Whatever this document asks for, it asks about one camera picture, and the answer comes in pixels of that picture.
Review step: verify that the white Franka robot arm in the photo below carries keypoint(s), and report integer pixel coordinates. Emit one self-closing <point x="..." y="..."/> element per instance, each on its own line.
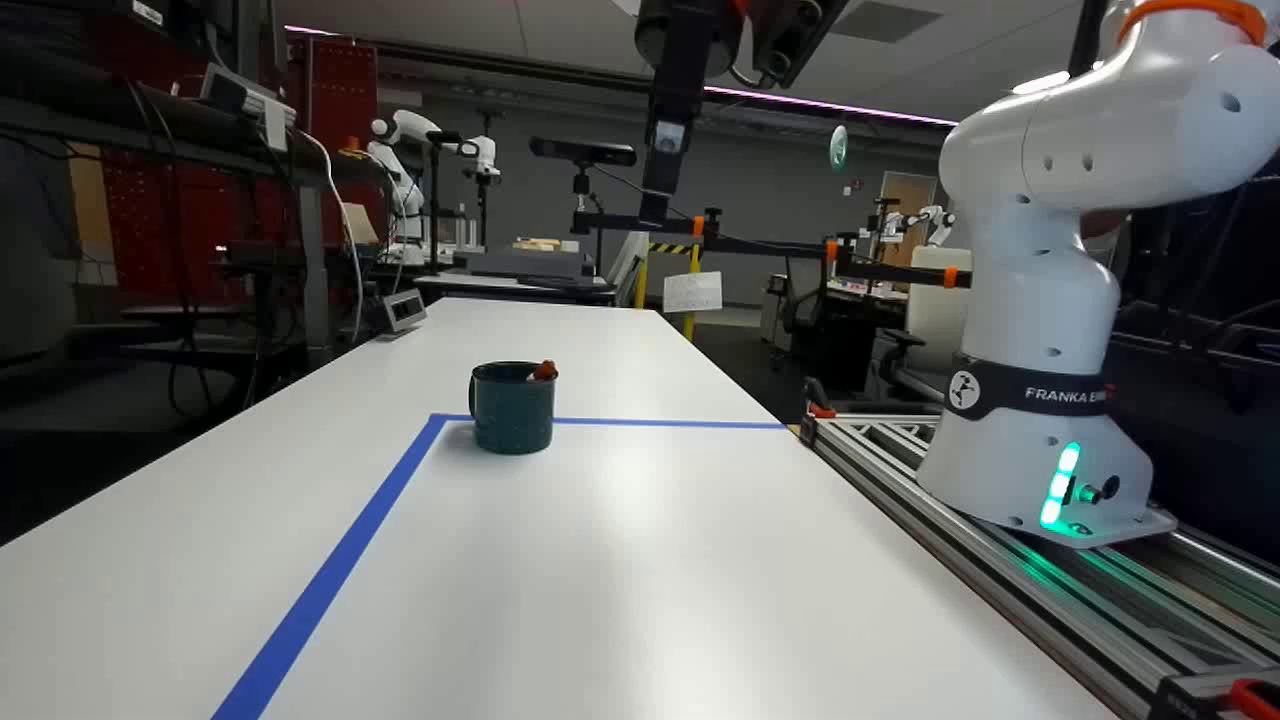
<point x="1043" y="265"/>

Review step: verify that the small red rail clamp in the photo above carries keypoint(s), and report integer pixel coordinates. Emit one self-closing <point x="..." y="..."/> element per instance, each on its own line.
<point x="817" y="412"/>

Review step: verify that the small grey display box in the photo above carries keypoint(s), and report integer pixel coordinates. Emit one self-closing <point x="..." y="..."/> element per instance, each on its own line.
<point x="406" y="311"/>

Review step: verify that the white paper sign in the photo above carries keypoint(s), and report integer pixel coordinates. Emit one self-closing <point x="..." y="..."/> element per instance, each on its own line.
<point x="695" y="295"/>

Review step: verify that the aluminium mounting rail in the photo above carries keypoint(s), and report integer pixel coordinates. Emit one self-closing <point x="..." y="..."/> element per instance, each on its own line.
<point x="1067" y="603"/>

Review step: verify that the white device on shelf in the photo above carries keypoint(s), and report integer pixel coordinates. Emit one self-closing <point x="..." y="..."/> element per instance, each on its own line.
<point x="254" y="104"/>

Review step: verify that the red marker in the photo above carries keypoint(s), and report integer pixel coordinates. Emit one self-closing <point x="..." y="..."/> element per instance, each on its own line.
<point x="544" y="368"/>

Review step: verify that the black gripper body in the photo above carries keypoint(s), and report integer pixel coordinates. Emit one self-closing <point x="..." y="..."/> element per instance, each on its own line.
<point x="681" y="61"/>

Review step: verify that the round green sign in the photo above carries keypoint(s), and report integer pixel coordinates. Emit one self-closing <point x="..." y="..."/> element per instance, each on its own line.
<point x="837" y="144"/>

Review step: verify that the long blue tape strip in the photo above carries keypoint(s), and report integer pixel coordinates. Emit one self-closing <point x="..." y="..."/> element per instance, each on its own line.
<point x="340" y="565"/>

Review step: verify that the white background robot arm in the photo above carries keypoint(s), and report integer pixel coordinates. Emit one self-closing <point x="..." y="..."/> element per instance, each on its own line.
<point x="400" y="184"/>

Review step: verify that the dark teal speckled cup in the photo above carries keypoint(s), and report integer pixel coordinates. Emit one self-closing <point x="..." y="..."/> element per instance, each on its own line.
<point x="508" y="411"/>

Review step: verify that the large red rail clamp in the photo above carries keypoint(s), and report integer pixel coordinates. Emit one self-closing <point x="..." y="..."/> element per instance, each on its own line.
<point x="1233" y="699"/>

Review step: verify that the red cabinet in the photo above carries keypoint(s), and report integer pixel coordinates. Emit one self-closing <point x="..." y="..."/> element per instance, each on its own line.
<point x="215" y="227"/>

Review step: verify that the black bar with orange joints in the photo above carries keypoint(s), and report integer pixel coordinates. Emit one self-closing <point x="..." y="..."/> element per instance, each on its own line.
<point x="765" y="244"/>

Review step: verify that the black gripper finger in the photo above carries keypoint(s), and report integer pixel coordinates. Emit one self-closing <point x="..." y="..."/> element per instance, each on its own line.
<point x="681" y="164"/>
<point x="658" y="181"/>

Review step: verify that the black camera on tripod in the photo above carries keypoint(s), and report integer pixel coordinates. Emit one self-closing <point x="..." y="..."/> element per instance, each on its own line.
<point x="581" y="150"/>

